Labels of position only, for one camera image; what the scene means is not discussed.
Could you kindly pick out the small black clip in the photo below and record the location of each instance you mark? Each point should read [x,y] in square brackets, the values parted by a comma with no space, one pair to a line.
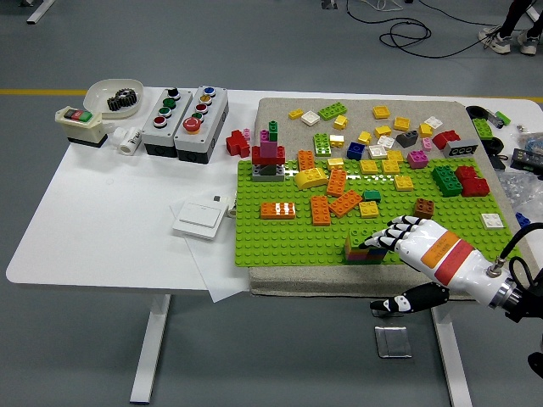
[498,162]

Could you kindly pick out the clear plastic bag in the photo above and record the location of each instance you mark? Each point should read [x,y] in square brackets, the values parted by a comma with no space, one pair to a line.
[519,188]

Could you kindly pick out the flat white toy brick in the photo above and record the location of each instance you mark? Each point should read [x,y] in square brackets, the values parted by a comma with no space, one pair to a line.
[376,151]
[492,220]
[432,122]
[311,117]
[386,141]

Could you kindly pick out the white pipe tee fitting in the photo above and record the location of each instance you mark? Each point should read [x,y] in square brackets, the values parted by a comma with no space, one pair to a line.
[129,142]

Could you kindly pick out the tall dark green toy brick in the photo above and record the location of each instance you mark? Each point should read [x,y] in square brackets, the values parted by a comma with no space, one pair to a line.
[272,127]

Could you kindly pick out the silver black green small tool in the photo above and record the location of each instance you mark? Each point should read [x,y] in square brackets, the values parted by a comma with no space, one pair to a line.
[497,118]

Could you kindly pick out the cream red-green switch box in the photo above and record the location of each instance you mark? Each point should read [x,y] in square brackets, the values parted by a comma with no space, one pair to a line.
[80,127]

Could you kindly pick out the lime green toy brick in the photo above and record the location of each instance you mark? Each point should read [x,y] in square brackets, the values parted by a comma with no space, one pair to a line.
[483,127]
[323,145]
[333,111]

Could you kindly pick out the red arch toy brick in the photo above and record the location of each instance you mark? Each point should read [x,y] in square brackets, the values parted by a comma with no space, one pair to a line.
[443,139]

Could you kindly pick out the white wall switch panel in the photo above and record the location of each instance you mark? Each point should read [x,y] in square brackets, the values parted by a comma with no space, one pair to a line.
[197,218]

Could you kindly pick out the grey four-button control box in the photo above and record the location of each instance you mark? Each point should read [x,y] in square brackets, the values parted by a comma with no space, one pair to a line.
[163,133]

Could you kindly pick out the small dark green toy brick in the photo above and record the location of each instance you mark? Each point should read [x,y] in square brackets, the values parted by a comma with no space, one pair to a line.
[372,195]

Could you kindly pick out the black tape roll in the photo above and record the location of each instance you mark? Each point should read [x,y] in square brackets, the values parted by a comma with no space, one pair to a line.
[494,146]

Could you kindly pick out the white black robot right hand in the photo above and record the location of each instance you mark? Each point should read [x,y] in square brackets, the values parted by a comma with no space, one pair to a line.
[449,258]

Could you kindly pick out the small pink toy brick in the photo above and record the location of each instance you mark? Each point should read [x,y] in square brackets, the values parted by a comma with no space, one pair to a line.
[427,144]
[247,134]

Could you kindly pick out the yellow curved toy brick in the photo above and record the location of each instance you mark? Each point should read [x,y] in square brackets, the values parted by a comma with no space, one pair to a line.
[311,178]

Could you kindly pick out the person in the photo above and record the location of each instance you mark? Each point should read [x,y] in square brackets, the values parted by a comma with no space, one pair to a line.
[502,42]

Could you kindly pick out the black circuit module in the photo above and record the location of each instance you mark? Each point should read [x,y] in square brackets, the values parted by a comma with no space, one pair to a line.
[526,159]

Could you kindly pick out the red toy brick cluster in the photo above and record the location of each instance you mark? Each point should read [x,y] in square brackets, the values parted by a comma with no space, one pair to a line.
[235,144]

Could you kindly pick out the long lime toy brick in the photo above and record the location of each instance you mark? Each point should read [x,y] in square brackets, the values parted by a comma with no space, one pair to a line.
[360,236]

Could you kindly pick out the brown toy brick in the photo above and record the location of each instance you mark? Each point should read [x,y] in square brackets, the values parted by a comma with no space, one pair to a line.
[424,207]

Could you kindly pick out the white plastic tray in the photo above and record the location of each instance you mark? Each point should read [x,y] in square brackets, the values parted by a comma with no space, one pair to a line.
[95,95]

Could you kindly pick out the wide red toy brick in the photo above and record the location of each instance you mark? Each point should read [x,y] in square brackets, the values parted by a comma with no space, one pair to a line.
[256,155]

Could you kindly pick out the white paper sheet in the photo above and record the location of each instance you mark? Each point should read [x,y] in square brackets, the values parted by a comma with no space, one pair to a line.
[220,275]

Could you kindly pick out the magenta toy brick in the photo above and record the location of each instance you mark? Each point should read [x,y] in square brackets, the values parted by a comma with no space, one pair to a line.
[418,159]

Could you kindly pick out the orange long toy brick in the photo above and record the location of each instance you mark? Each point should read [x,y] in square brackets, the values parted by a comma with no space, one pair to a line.
[343,203]
[305,160]
[320,210]
[278,210]
[336,182]

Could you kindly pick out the long grey toy brick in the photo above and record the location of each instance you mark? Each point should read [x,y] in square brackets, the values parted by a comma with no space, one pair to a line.
[460,149]

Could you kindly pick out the grey emergency stop control box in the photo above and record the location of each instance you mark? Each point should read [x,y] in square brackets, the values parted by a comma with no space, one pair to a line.
[210,125]

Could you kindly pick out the lime green studded baseplate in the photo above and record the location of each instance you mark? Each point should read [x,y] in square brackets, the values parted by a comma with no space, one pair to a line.
[275,241]

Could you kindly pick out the white table foot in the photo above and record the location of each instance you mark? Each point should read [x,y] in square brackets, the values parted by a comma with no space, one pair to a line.
[533,10]
[328,4]
[40,10]

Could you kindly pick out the silver floor socket plate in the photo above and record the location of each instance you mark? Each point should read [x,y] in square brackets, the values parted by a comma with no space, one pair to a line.
[392,341]
[388,315]

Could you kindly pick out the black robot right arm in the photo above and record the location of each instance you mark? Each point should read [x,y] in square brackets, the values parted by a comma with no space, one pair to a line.
[528,301]

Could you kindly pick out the flat yellow toy brick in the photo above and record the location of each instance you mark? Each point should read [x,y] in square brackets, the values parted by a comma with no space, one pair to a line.
[382,112]

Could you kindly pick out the small blue toy brick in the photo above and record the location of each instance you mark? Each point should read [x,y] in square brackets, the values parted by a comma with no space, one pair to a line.
[522,219]

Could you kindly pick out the black metal gear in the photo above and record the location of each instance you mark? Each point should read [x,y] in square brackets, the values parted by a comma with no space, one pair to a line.
[114,104]
[127,95]

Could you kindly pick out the tall pink toy brick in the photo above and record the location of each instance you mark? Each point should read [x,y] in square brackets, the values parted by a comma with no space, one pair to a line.
[268,147]

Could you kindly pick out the grey-brown mat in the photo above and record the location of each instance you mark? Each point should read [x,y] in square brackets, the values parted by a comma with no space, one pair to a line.
[280,110]

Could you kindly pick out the clear bag of parts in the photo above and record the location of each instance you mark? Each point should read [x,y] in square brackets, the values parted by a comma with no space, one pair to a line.
[532,140]

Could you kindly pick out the dark grey sloped toy brick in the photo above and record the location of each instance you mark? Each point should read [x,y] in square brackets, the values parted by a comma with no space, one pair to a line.
[407,138]

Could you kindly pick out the white table leg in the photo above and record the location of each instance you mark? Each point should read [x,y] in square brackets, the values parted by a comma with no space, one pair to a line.
[150,339]
[453,360]

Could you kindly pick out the olive sloped toy brick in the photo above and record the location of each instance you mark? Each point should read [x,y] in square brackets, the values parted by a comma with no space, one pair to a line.
[267,169]

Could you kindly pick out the small yellow toy brick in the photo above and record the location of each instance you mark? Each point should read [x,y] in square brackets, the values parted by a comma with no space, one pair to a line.
[295,114]
[382,131]

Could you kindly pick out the green flat toy brick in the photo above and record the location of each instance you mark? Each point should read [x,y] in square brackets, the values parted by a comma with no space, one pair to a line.
[360,261]

